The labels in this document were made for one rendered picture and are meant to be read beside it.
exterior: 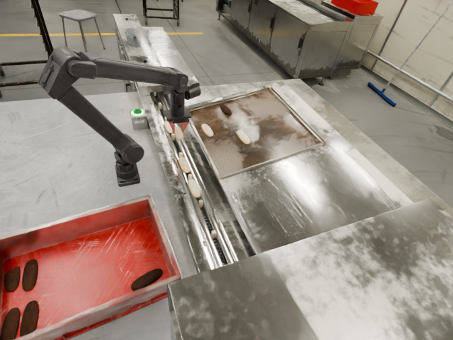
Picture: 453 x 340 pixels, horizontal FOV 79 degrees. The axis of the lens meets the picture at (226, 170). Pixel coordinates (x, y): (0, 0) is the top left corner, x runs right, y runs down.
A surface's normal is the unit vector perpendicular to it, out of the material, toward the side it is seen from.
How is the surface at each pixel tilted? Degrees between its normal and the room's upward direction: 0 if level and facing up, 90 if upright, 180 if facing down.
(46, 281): 0
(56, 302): 0
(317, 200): 10
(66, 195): 0
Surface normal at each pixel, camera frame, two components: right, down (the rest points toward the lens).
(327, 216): -0.04, -0.67
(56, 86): 0.69, 0.55
